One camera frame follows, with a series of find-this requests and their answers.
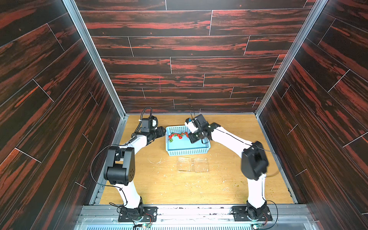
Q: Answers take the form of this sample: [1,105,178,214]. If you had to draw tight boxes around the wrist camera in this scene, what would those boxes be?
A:
[140,116,158,132]
[185,118,197,133]

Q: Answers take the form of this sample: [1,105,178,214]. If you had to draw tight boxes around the strawberries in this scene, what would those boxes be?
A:
[168,132,189,142]

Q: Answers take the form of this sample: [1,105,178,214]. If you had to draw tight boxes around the clear plastic clamshell container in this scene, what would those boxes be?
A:
[176,157,209,173]

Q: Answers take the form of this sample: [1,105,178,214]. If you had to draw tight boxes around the light blue plastic basket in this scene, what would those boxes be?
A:
[165,126,211,156]

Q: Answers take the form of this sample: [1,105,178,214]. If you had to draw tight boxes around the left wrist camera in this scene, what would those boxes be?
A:
[140,116,158,132]

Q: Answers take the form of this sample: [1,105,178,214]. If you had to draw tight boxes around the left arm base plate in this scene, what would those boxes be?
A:
[118,206,158,223]

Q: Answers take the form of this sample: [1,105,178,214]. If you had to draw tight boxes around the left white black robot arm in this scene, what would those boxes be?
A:
[103,126,166,219]

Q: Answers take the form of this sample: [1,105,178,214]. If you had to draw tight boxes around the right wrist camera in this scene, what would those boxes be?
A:
[185,118,197,133]

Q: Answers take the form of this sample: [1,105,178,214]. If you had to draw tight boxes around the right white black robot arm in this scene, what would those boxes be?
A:
[185,114,269,220]

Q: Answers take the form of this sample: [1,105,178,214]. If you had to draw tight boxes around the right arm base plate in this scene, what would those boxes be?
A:
[230,205,273,222]

